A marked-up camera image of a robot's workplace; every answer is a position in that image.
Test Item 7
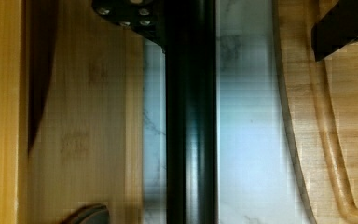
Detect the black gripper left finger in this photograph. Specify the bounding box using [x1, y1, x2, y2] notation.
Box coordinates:
[62, 204, 110, 224]

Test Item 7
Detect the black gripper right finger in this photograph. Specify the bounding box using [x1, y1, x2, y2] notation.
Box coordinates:
[311, 0, 358, 62]

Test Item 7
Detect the wooden drawer box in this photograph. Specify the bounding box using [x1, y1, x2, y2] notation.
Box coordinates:
[0, 0, 143, 224]

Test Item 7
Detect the wooden cutting board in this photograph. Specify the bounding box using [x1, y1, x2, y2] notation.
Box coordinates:
[272, 0, 358, 224]

